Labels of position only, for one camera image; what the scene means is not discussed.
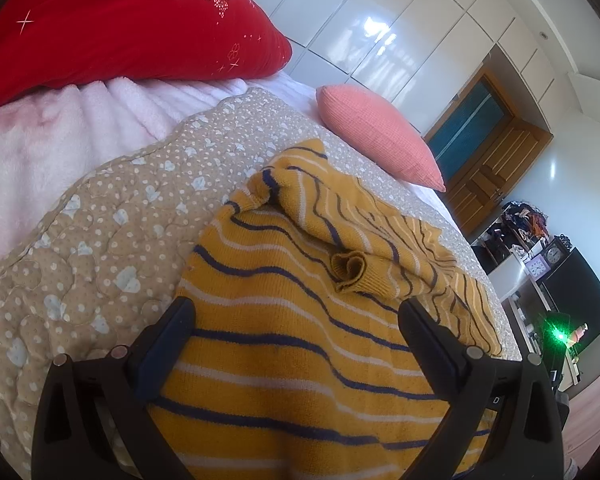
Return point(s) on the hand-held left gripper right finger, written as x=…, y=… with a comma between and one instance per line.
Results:
x=430, y=355

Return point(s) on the black mantel clock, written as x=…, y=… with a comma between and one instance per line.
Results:
x=556, y=252

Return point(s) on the black television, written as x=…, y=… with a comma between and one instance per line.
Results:
x=575, y=295

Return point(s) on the red embroidered pillow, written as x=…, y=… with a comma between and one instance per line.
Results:
x=105, y=25

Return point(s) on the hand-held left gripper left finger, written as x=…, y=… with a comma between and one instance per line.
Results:
x=164, y=357

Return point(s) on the purple square clock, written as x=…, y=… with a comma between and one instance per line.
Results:
x=536, y=267

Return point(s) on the wooden door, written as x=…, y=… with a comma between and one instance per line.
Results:
x=485, y=170

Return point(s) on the beige heart-print quilt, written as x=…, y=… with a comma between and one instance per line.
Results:
x=105, y=240

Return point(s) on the pink ribbed cushion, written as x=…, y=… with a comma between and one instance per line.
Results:
x=375, y=130

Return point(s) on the white cabinet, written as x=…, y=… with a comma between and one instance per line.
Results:
x=512, y=275

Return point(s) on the white glossy wardrobe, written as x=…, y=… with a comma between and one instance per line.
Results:
x=380, y=20

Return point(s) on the pile of colourful clothes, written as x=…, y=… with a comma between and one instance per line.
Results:
x=525, y=217

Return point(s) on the yellow striped knit sweater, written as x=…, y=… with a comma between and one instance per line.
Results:
x=290, y=335

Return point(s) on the pink fleece blanket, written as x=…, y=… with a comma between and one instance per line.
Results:
x=40, y=150

